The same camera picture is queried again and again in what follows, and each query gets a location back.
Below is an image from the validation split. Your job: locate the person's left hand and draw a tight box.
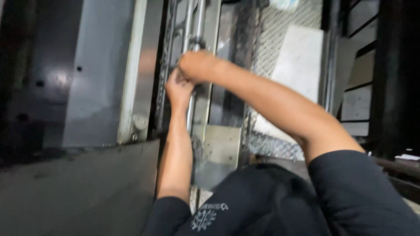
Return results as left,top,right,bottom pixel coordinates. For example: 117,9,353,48
165,67,196,107

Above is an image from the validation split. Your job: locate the person's right hand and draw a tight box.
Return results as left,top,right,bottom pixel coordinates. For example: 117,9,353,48
177,50,227,86

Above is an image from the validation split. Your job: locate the chrome metal rod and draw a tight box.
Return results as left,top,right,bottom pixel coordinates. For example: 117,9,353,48
182,0,207,134

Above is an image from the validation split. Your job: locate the grey metal panel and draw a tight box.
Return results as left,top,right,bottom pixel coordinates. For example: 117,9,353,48
62,0,136,148

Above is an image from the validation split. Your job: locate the diamond plate metal sheet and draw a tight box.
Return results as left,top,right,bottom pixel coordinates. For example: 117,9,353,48
246,0,324,162

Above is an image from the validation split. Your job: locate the white flat board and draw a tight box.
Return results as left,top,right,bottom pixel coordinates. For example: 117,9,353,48
253,26,325,142

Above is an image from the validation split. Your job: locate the dark glossy metal panel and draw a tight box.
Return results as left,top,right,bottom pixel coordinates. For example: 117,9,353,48
0,0,82,154

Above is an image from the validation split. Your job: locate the person's black printed shirt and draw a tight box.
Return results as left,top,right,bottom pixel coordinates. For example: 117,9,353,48
142,150,420,236

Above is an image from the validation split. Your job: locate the black metal rack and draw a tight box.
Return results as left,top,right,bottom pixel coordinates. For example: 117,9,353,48
339,0,420,158

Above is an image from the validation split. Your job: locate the pale metal frame strip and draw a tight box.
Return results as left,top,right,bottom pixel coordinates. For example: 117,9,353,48
117,0,149,145

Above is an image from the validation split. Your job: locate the grey metal bracket plate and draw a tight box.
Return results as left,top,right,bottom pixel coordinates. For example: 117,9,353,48
192,124,244,191

